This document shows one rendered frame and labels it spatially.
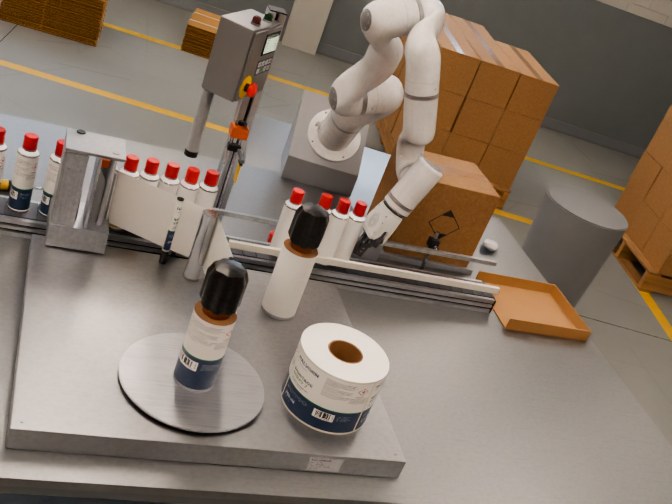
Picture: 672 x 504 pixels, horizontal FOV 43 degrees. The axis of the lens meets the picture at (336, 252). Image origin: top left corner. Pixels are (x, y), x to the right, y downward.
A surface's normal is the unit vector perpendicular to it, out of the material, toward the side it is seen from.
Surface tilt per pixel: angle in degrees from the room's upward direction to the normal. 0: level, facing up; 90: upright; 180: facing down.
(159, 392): 0
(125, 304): 0
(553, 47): 90
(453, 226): 90
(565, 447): 0
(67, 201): 90
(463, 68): 90
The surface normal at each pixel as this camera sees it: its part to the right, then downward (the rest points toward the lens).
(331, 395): -0.10, 0.45
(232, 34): -0.34, 0.35
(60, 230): 0.22, 0.54
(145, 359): 0.33, -0.83
